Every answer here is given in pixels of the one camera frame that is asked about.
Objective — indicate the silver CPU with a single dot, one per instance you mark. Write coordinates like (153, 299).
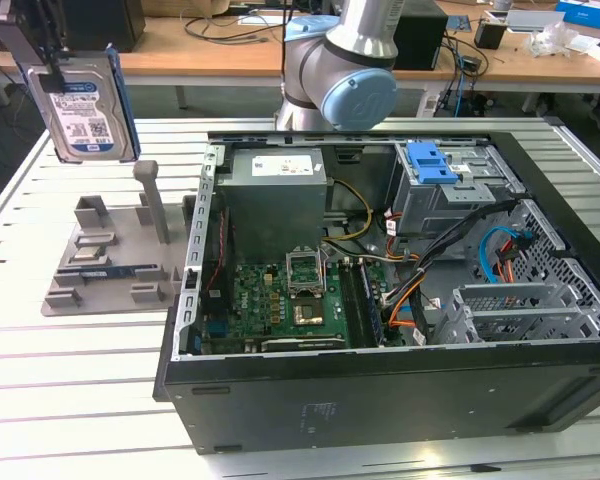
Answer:
(89, 252)

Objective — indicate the wooden desk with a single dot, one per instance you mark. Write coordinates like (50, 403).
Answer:
(155, 50)

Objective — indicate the hard disk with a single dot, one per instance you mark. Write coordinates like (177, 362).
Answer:
(80, 120)

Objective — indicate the blue plastic drive latch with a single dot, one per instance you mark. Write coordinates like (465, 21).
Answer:
(430, 165)

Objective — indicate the blue and white box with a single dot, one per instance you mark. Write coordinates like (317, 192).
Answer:
(587, 12)

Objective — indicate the grey metal drive cage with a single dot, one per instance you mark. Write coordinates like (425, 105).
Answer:
(430, 205)

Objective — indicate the blue RAM stick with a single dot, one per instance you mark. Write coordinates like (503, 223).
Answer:
(105, 272)

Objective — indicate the black open PC case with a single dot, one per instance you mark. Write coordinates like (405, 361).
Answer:
(380, 400)

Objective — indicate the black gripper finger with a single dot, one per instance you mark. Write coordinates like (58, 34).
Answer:
(52, 82)

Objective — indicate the large black computer tower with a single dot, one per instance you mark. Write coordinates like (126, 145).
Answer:
(105, 25)

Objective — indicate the flat silver tray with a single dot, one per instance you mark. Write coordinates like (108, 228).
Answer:
(535, 20)

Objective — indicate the grey parts rack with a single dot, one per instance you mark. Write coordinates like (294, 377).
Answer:
(125, 240)

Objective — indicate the black desktop box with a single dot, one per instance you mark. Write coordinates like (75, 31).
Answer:
(420, 40)

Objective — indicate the green motherboard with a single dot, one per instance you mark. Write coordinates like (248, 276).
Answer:
(260, 300)

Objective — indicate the grey metal disk bay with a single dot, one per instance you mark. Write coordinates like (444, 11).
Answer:
(510, 295)

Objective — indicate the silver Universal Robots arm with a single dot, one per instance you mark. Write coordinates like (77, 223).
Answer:
(325, 60)

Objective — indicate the clear plastic bag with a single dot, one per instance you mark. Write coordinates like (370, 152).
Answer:
(550, 40)

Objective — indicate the black RAM slot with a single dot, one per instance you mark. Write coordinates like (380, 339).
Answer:
(351, 305)

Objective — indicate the grey power supply unit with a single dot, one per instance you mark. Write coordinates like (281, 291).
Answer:
(270, 210)

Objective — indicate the CPU socket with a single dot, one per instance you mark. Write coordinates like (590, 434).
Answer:
(308, 312)

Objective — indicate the small black cube box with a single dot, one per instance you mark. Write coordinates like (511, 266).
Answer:
(489, 36)

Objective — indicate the dark installed RAM stick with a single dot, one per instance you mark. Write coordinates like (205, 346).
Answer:
(372, 305)

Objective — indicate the black expansion card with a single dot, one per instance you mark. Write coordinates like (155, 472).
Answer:
(305, 344)

